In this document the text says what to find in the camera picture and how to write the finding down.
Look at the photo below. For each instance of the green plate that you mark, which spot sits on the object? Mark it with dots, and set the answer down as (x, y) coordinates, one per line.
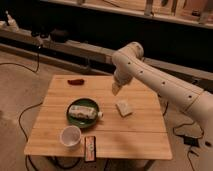
(83, 123)

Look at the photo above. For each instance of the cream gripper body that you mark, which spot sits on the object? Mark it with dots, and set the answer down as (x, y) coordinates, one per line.
(115, 88)

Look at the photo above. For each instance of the white spray bottle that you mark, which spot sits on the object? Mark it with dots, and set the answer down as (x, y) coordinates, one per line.
(12, 22)

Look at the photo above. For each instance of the black power adapter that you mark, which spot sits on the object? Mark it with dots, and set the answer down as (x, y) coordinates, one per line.
(191, 141)

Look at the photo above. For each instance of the white plastic bottle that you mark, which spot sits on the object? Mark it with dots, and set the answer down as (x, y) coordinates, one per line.
(84, 112)

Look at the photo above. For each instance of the beige sponge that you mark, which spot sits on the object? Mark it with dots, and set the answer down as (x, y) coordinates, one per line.
(124, 108)

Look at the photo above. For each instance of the white paper cup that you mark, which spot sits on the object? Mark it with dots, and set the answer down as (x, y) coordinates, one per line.
(70, 136)

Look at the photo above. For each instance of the red candy bar box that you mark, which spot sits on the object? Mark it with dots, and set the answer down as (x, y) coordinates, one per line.
(90, 149)

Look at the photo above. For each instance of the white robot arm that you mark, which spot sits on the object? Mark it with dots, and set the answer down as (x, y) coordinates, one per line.
(193, 100)

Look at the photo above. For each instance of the black box on ledge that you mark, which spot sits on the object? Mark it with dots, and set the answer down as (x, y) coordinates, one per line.
(60, 36)

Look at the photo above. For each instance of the wooden table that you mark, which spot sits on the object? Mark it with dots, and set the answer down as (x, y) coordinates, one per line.
(140, 135)

